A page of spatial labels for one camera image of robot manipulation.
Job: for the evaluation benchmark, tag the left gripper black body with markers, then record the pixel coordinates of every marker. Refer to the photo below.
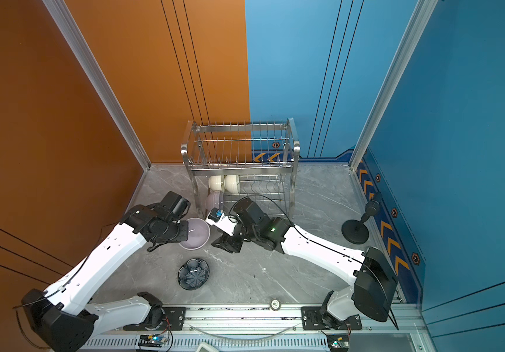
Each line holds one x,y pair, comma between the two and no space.
177,232

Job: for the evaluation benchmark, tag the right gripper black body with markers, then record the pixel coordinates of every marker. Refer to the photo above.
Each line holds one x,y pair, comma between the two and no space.
238,237

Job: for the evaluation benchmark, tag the lilac bowl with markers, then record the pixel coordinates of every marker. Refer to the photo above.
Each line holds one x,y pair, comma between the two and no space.
215,199
199,233

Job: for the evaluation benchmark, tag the dark blue patterned bowl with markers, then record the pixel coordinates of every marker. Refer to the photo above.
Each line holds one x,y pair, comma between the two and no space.
193,274

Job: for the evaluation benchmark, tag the cream white bowl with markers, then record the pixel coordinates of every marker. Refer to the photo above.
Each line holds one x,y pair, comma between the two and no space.
232,184
216,183

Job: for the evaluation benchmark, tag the stainless steel dish rack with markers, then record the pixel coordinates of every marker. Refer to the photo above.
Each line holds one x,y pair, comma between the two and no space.
265,155

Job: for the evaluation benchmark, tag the cream white bowl top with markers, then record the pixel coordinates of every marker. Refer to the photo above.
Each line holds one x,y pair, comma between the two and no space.
216,183

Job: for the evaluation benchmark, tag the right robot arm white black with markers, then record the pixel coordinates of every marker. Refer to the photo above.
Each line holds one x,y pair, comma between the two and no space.
371,283

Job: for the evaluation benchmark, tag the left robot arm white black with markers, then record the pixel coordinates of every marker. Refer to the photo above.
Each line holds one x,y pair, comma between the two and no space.
63,316

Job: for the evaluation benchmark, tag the small round silver knob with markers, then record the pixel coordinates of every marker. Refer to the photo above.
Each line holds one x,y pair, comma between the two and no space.
275,305

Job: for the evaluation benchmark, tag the green circuit board left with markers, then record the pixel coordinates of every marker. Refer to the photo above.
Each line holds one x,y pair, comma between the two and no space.
150,341

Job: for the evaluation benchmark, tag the green circuit board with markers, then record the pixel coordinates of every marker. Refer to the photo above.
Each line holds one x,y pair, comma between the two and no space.
338,343
150,341

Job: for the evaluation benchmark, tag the black microphone stand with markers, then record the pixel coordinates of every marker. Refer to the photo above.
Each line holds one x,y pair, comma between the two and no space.
355,231

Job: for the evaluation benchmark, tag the green circuit board right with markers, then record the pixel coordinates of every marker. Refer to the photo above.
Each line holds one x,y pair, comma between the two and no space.
338,343

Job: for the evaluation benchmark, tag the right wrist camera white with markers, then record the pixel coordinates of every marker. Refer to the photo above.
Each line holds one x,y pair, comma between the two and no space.
219,219

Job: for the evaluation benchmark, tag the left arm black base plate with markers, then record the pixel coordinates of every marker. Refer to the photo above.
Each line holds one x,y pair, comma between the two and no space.
166,318

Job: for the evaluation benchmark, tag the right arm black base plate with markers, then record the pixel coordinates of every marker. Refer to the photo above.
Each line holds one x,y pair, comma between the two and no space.
314,319

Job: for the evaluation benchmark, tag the aluminium front rail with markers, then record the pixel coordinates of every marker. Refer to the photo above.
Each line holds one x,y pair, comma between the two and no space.
256,327

